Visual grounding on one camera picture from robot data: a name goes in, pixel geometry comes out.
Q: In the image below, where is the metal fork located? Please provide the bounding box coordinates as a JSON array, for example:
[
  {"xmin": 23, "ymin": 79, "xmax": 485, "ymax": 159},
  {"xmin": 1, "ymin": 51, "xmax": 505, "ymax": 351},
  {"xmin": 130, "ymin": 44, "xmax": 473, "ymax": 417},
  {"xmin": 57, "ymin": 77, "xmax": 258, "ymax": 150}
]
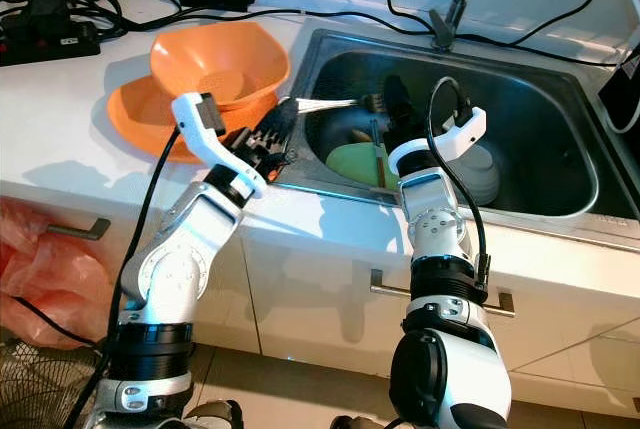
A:
[{"xmin": 295, "ymin": 92, "xmax": 383, "ymax": 118}]

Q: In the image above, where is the wooden chopstick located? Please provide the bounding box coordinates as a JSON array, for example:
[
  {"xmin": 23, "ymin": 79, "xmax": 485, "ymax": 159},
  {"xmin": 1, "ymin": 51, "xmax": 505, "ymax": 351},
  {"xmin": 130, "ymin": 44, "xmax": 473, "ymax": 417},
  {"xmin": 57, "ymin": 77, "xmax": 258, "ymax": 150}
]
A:
[{"xmin": 375, "ymin": 119, "xmax": 391, "ymax": 190}]

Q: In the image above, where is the orange bowl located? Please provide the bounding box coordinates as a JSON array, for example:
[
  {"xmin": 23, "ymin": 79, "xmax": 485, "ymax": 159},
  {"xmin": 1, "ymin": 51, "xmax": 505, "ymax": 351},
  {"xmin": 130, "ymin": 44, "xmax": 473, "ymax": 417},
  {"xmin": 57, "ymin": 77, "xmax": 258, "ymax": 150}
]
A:
[{"xmin": 150, "ymin": 21, "xmax": 291, "ymax": 110}]

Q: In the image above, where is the orange plate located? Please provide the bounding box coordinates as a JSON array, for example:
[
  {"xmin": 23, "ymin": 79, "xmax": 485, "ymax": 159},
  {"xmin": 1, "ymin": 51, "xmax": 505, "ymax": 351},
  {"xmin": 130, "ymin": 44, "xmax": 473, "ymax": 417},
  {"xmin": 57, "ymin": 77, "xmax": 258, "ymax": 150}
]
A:
[{"xmin": 107, "ymin": 74, "xmax": 279, "ymax": 165}]

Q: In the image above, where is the white kitchen cabinet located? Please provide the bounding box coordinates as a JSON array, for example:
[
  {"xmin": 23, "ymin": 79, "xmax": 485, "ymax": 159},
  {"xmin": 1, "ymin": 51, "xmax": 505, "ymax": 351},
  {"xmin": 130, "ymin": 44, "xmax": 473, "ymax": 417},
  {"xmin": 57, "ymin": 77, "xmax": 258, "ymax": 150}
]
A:
[{"xmin": 0, "ymin": 174, "xmax": 640, "ymax": 420}]

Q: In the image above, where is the green plate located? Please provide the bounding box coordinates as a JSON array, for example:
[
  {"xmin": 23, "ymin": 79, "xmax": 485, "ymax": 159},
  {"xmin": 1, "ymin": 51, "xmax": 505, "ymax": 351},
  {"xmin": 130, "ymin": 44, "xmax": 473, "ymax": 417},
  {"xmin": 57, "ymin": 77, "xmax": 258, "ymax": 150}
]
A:
[{"xmin": 325, "ymin": 141, "xmax": 401, "ymax": 193}]

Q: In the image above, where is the grey bowl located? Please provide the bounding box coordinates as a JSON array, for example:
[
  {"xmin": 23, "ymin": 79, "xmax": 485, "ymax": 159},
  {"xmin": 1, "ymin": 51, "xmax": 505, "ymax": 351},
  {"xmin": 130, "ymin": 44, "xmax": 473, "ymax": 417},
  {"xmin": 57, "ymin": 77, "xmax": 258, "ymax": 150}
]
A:
[{"xmin": 445, "ymin": 142, "xmax": 503, "ymax": 207}]

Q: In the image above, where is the stainless steel sink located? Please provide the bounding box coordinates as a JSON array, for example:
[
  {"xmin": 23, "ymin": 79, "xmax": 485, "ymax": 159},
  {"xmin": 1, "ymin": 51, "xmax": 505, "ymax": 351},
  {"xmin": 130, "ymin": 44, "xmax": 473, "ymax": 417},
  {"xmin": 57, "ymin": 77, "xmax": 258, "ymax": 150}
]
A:
[{"xmin": 275, "ymin": 27, "xmax": 640, "ymax": 220}]

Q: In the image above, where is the black box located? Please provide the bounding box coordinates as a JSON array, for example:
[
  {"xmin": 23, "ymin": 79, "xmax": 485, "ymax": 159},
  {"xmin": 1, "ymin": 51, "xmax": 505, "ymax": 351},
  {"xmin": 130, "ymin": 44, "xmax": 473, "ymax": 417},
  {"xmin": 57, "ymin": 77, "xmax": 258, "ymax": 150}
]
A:
[{"xmin": 597, "ymin": 42, "xmax": 640, "ymax": 137}]

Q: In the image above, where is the black power strip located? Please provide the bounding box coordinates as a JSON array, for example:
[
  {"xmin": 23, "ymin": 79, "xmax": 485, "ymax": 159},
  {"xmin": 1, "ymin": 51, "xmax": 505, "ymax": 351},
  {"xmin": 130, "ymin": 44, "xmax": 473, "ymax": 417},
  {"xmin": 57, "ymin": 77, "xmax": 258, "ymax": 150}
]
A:
[{"xmin": 0, "ymin": 11, "xmax": 104, "ymax": 62}]

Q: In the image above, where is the red plastic bag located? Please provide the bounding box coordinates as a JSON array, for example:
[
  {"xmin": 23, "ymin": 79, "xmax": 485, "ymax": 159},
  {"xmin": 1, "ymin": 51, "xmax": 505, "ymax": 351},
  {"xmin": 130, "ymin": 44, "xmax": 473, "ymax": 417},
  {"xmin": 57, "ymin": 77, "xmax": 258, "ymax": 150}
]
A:
[{"xmin": 0, "ymin": 197, "xmax": 106, "ymax": 352}]

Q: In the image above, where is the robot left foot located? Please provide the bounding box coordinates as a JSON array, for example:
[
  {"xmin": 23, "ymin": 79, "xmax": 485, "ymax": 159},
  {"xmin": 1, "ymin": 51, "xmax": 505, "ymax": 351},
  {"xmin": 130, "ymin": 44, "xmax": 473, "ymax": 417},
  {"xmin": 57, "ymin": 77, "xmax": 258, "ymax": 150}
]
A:
[{"xmin": 182, "ymin": 399, "xmax": 243, "ymax": 429}]

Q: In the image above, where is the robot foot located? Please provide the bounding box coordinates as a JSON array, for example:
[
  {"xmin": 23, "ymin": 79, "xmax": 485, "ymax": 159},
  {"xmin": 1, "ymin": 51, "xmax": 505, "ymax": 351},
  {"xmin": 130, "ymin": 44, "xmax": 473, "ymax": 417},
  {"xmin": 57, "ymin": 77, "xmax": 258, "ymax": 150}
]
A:
[
  {"xmin": 182, "ymin": 399, "xmax": 243, "ymax": 429},
  {"xmin": 335, "ymin": 415, "xmax": 391, "ymax": 429}
]

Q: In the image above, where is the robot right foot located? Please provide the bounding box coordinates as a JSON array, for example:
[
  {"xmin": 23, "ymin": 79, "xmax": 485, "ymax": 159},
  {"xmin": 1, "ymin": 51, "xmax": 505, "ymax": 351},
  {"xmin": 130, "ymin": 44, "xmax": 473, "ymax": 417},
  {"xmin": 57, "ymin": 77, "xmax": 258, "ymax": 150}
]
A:
[{"xmin": 335, "ymin": 415, "xmax": 391, "ymax": 429}]

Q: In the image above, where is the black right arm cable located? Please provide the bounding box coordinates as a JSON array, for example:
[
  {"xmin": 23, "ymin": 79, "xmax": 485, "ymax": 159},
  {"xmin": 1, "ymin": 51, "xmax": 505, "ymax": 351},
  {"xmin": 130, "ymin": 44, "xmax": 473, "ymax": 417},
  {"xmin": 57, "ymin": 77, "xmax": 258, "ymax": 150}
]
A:
[{"xmin": 426, "ymin": 75, "xmax": 493, "ymax": 290}]

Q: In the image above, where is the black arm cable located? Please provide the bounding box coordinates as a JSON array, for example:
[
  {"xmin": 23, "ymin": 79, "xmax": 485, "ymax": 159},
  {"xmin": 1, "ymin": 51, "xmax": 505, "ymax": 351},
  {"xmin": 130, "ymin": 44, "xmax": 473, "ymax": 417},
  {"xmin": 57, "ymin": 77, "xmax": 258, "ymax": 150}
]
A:
[
  {"xmin": 426, "ymin": 75, "xmax": 493, "ymax": 290},
  {"xmin": 65, "ymin": 125, "xmax": 178, "ymax": 429}
]

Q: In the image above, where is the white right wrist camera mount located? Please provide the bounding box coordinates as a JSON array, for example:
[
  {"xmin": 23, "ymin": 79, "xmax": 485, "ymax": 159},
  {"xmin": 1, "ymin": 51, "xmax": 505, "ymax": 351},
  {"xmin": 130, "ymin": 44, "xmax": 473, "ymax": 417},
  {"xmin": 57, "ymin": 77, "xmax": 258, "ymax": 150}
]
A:
[{"xmin": 388, "ymin": 106, "xmax": 489, "ymax": 178}]

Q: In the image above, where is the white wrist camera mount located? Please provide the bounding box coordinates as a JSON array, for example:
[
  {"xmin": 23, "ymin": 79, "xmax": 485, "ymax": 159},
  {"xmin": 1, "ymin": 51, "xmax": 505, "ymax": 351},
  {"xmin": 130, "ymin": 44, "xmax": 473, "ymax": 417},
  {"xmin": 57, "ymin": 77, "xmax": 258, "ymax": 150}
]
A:
[
  {"xmin": 171, "ymin": 91, "xmax": 268, "ymax": 200},
  {"xmin": 388, "ymin": 106, "xmax": 489, "ymax": 178}
]

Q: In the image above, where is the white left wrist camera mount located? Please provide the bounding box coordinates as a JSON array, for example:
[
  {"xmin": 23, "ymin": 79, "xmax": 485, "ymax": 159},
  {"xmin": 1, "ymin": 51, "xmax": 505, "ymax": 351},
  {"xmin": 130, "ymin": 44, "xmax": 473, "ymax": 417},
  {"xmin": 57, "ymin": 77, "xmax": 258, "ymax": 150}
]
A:
[{"xmin": 171, "ymin": 91, "xmax": 268, "ymax": 200}]

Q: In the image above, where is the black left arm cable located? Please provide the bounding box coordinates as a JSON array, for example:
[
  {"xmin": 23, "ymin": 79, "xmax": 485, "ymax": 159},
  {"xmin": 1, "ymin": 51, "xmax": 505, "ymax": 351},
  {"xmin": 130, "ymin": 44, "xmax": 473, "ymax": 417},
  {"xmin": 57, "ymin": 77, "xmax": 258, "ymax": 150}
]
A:
[{"xmin": 65, "ymin": 125, "xmax": 178, "ymax": 429}]

